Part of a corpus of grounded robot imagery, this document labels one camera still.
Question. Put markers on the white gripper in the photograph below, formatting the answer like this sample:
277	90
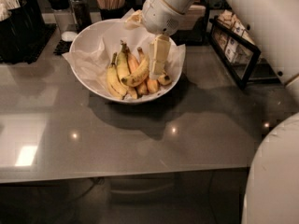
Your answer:
159	15

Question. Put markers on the long top yellow banana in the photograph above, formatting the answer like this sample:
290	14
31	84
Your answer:
139	74

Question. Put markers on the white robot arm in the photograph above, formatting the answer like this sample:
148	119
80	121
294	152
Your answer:
272	191

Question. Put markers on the orange ripe middle banana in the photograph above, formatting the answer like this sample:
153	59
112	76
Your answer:
133	64

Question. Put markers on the orange ripe banana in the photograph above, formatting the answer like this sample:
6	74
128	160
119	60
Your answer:
133	64
152	85

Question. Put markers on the white bowl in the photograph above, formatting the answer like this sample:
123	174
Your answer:
85	41

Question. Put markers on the rightmost spotted yellow banana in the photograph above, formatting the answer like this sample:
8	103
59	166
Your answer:
164	79

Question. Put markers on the orange ripe right banana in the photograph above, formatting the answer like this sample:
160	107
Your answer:
152	85

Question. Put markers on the leftmost yellow banana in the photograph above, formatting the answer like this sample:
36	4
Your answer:
113	84

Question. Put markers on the white paper liner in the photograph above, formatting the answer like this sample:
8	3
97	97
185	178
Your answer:
93	62

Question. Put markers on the black stir stick cup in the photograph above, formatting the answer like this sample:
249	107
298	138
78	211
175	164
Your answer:
107	14

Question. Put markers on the dark pepper shaker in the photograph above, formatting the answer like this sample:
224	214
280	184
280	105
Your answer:
82	13

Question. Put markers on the clear shaker black lid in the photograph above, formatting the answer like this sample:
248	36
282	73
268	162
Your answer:
64	18

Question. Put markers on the black caddy with packets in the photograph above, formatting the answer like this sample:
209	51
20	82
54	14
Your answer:
21	24

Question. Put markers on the black wire condiment rack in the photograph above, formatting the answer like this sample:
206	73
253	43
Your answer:
238	52

